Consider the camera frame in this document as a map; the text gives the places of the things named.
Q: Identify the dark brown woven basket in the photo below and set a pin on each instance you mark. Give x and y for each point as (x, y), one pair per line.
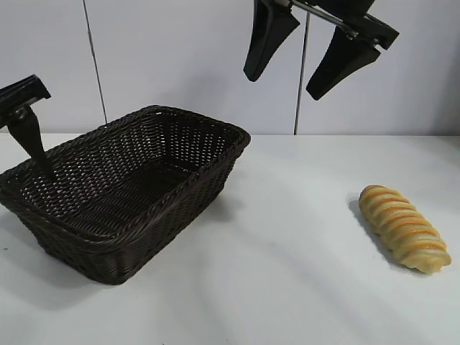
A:
(118, 179)

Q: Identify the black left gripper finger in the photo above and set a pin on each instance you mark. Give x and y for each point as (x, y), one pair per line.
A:
(28, 129)

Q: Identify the long twisted striped bread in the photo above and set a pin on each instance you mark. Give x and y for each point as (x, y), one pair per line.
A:
(402, 228)

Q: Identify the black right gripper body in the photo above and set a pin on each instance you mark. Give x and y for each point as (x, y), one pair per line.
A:
(377, 28)

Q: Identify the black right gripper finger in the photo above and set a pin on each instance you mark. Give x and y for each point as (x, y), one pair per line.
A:
(269, 32)
(343, 63)

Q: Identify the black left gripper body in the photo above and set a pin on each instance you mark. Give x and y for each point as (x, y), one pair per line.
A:
(25, 93)

